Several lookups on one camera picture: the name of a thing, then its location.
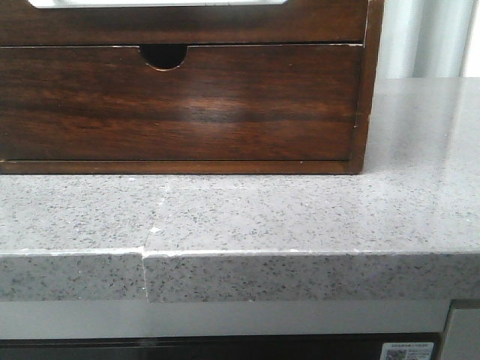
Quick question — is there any dark wooden drawer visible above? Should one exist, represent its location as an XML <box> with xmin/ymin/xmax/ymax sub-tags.
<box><xmin>1</xmin><ymin>44</ymin><xmax>362</xmax><ymax>161</ymax></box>

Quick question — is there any dark wooden drawer cabinet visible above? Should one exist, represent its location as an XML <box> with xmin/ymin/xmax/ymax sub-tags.
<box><xmin>1</xmin><ymin>1</ymin><xmax>384</xmax><ymax>174</ymax></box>

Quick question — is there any black built-in appliance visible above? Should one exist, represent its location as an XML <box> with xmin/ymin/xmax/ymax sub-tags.
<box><xmin>1</xmin><ymin>333</ymin><xmax>441</xmax><ymax>359</ymax></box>

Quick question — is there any white QR code sticker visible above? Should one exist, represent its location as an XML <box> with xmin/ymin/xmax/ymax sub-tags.
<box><xmin>379</xmin><ymin>342</ymin><xmax>434</xmax><ymax>360</ymax></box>

